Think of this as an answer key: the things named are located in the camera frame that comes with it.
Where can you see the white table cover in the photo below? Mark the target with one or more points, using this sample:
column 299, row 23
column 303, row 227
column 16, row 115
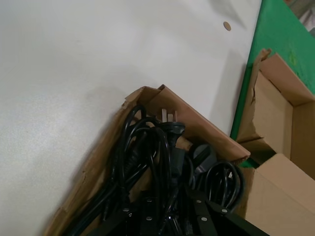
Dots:
column 86, row 61

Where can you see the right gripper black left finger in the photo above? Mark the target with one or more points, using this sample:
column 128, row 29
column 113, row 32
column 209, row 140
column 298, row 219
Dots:
column 133, row 216

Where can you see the open brown cardboard box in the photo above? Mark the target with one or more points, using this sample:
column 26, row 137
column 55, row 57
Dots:
column 197, row 118
column 273, row 118

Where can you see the brown round disc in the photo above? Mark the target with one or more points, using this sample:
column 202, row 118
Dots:
column 227, row 26

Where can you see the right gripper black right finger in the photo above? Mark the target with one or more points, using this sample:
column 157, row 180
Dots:
column 216, row 218

